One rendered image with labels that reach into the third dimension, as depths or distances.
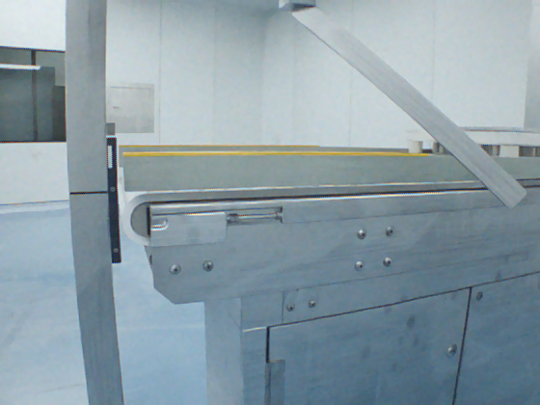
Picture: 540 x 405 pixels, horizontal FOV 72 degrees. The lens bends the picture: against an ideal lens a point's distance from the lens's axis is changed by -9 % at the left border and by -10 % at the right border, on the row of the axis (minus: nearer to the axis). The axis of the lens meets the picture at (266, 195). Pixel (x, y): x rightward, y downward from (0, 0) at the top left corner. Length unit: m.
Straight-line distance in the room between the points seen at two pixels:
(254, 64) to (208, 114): 1.13
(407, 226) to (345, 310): 0.13
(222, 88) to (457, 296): 5.79
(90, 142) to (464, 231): 0.55
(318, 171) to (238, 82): 6.01
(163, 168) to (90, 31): 0.35
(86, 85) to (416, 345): 0.63
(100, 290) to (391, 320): 0.45
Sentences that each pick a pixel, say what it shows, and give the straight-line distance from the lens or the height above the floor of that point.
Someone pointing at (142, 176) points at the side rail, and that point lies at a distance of 0.37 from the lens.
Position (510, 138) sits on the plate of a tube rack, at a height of 0.96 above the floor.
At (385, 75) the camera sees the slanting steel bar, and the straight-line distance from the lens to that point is 0.42.
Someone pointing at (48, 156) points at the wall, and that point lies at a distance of 5.59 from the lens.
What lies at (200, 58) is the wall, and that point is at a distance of 6.17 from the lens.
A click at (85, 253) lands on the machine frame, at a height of 0.77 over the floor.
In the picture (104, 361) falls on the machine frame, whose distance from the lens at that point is 0.75.
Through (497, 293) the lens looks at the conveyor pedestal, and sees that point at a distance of 0.76.
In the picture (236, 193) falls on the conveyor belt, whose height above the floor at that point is 0.89.
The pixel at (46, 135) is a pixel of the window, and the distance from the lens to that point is 5.58.
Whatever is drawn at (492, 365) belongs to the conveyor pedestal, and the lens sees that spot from 0.83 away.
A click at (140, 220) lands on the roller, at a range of 0.38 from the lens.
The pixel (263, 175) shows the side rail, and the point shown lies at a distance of 0.39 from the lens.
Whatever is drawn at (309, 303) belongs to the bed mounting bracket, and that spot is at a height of 0.75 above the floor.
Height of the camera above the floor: 0.95
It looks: 9 degrees down
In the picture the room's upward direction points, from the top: 1 degrees clockwise
